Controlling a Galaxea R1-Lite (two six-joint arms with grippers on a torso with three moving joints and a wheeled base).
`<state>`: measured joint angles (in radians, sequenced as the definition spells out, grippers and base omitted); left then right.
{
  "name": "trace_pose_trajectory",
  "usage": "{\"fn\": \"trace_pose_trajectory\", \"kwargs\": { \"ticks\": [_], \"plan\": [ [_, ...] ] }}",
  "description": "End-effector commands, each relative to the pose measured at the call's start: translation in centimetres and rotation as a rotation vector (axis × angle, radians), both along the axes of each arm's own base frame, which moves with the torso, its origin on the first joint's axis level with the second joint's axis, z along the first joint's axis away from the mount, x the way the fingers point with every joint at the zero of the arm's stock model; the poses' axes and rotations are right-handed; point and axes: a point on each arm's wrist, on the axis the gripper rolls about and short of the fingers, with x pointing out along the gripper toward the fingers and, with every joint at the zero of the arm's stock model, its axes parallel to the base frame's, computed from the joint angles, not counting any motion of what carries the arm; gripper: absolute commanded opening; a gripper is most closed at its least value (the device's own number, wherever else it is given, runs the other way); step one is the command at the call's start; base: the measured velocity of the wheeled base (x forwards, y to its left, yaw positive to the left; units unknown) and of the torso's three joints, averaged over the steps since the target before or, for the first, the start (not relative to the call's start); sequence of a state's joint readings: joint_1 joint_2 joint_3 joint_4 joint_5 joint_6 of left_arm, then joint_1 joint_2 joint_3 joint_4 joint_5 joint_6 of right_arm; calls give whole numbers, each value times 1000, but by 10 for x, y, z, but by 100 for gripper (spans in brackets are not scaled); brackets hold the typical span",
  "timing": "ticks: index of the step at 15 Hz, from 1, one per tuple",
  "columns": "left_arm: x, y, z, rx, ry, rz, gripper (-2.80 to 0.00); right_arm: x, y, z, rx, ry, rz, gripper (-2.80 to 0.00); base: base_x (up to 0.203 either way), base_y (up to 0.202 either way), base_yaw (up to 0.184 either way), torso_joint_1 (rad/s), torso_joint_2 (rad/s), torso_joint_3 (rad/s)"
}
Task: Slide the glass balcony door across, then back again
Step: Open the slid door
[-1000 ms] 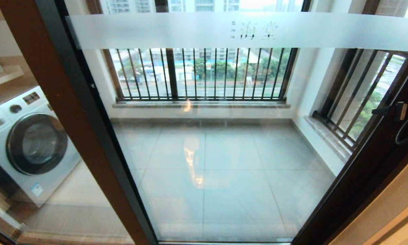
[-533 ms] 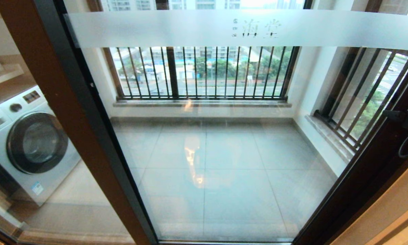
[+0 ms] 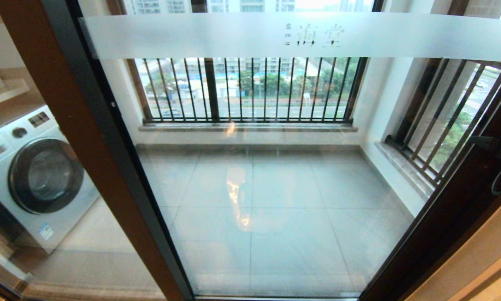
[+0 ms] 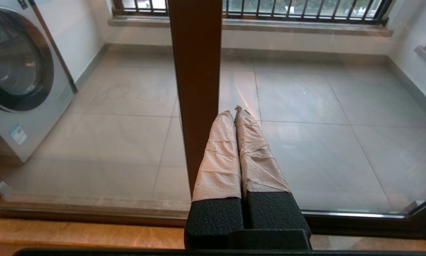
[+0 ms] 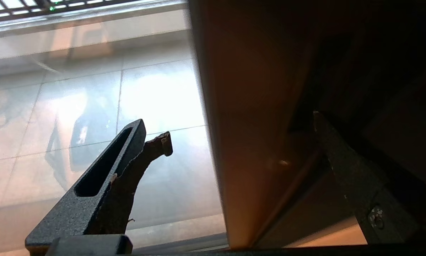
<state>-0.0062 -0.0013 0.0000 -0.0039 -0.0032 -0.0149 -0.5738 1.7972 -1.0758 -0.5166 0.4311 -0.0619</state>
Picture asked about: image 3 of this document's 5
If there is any brown sliding door with lock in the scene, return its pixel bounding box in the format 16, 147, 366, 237
79, 0, 501, 301

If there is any short black window railing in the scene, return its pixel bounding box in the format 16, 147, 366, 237
386, 59, 501, 189

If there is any short grey stone window sill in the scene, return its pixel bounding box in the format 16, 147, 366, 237
374, 140, 437, 201

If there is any long black window railing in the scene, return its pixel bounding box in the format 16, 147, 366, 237
133, 56, 370, 125

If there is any long grey stone window sill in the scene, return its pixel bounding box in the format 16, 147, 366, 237
138, 122, 359, 133

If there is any brown glass door without lock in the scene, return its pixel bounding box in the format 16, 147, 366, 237
0, 0, 194, 301

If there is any silver front-load washing machine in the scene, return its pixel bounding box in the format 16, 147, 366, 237
0, 105, 100, 255

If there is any narrow dark window frame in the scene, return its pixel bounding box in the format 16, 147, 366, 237
394, 0, 472, 145

